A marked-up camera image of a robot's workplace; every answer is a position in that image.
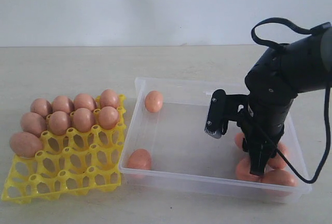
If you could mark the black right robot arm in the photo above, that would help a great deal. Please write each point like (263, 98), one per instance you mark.
(276, 79)

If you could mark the yellow plastic egg tray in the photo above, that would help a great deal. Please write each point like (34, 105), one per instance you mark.
(73, 163)

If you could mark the clear plastic bin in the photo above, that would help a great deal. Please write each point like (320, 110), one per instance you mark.
(184, 157)

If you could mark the brown egg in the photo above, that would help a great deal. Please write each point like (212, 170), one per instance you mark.
(109, 98)
(277, 163)
(83, 120)
(41, 106)
(33, 123)
(25, 144)
(243, 171)
(108, 117)
(59, 122)
(239, 139)
(154, 101)
(140, 159)
(279, 177)
(63, 103)
(84, 100)

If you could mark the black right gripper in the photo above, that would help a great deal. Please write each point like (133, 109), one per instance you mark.
(263, 129)

